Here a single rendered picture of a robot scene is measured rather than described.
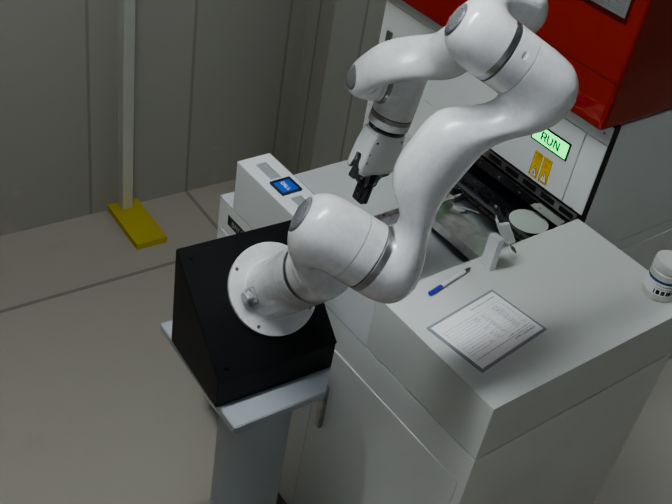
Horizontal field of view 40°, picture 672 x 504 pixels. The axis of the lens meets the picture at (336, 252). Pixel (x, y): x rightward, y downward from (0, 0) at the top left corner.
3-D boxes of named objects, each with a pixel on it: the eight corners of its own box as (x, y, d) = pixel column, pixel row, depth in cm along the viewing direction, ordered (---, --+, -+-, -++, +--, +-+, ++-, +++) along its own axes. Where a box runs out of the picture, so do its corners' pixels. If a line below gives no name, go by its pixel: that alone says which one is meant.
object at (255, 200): (263, 198, 237) (269, 152, 229) (399, 332, 205) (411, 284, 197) (232, 207, 232) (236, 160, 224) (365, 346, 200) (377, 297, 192)
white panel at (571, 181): (372, 108, 282) (396, -19, 258) (568, 262, 235) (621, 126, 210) (364, 110, 280) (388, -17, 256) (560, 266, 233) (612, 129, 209)
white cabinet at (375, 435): (360, 345, 320) (406, 143, 270) (565, 558, 264) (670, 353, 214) (196, 414, 285) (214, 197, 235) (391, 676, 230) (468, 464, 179)
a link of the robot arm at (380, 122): (395, 103, 190) (390, 116, 191) (364, 103, 184) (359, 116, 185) (422, 123, 185) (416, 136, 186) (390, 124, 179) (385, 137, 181)
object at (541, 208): (448, 164, 258) (455, 134, 252) (563, 254, 233) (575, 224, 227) (443, 165, 257) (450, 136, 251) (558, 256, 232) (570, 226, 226)
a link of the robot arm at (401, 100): (377, 119, 179) (419, 125, 183) (401, 56, 172) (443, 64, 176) (362, 99, 185) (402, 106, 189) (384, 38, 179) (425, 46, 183)
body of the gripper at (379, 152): (395, 113, 191) (377, 160, 196) (358, 113, 184) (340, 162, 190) (418, 131, 186) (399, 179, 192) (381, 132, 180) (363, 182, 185)
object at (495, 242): (496, 255, 208) (512, 207, 200) (508, 265, 206) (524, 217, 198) (476, 263, 205) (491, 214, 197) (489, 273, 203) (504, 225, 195)
